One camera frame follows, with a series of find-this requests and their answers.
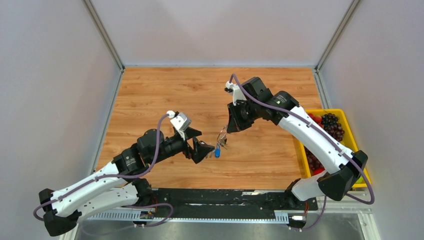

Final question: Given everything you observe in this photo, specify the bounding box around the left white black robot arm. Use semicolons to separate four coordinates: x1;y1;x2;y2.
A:
38;127;215;237

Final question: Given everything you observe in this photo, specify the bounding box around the key with black tag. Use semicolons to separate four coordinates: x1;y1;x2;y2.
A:
205;148;216;159

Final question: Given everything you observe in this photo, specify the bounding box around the yellow plastic tray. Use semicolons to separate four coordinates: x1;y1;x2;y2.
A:
293;108;373;189

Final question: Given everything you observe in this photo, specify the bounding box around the dark purple grapes bunch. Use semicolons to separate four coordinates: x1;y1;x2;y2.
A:
321;113;345;142

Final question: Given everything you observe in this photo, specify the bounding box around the dark red grapes bunch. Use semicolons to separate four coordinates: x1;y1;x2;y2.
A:
304;147;324;173

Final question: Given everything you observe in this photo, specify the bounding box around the red apple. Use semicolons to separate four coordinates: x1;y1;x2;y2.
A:
312;167;325;176

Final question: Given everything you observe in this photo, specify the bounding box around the red cherries bunch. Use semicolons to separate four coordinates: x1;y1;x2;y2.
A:
308;113;323;125

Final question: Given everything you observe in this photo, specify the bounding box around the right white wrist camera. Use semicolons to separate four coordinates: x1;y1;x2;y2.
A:
224;81;247;106

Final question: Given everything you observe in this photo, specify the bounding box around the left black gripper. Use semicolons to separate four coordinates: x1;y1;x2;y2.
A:
149;126;215;165

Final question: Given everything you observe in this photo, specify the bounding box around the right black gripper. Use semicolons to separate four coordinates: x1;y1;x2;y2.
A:
227;99;261;134

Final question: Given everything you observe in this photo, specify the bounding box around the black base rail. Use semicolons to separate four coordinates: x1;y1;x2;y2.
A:
136;188;318;220

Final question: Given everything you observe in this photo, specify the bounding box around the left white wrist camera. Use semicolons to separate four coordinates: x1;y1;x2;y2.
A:
166;110;192;141

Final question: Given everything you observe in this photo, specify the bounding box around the keyring with key bunch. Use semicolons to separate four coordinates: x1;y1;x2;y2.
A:
216;125;228;150

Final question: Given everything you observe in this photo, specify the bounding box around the key with blue tag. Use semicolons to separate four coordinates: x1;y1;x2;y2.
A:
214;143;221;158

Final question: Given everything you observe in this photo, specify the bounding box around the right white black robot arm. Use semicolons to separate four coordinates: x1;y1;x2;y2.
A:
224;74;375;209

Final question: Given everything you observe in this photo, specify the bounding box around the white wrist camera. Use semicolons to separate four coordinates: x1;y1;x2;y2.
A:
166;110;192;141
224;81;247;106

